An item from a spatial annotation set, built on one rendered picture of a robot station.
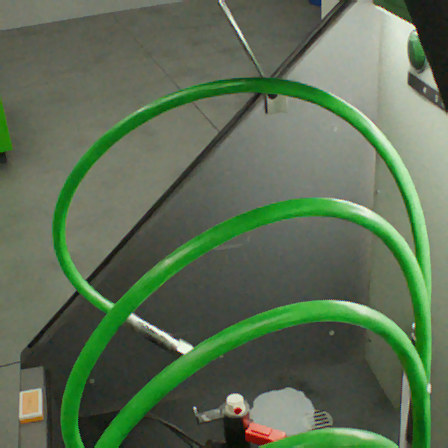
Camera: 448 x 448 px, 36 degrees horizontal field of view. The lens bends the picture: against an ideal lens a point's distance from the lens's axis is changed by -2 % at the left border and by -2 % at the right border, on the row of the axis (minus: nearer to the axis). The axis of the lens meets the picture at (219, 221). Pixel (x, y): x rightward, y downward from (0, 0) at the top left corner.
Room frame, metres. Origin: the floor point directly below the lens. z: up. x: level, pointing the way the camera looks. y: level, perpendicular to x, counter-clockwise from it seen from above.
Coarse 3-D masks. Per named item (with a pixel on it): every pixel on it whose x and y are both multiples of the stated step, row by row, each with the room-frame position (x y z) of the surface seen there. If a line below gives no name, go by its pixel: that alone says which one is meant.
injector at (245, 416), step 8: (224, 408) 0.51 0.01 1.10; (248, 408) 0.51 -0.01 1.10; (232, 416) 0.50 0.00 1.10; (240, 416) 0.50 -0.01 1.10; (248, 416) 0.51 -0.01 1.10; (224, 424) 0.51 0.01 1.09; (232, 424) 0.50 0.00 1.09; (240, 424) 0.50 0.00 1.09; (248, 424) 0.51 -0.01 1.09; (224, 432) 0.51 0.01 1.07; (232, 432) 0.50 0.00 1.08; (240, 432) 0.50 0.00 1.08; (208, 440) 0.51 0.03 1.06; (216, 440) 0.51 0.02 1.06; (232, 440) 0.50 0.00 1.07; (240, 440) 0.50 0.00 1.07
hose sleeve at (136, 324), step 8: (128, 320) 0.61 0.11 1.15; (136, 320) 0.61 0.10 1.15; (144, 320) 0.61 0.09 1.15; (128, 328) 0.60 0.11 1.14; (136, 328) 0.60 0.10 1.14; (144, 328) 0.60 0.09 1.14; (152, 328) 0.61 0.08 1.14; (144, 336) 0.60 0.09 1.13; (152, 336) 0.60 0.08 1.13; (160, 336) 0.60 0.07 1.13; (168, 336) 0.60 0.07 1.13; (160, 344) 0.60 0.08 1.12; (168, 344) 0.60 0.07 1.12; (176, 344) 0.60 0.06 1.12
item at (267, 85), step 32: (192, 96) 0.59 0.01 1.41; (288, 96) 0.57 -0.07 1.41; (320, 96) 0.56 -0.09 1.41; (128, 128) 0.60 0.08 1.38; (96, 160) 0.61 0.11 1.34; (384, 160) 0.55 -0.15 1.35; (64, 192) 0.62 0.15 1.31; (416, 192) 0.55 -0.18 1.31; (64, 224) 0.62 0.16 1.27; (416, 224) 0.55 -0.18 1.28; (64, 256) 0.62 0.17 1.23; (416, 256) 0.55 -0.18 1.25
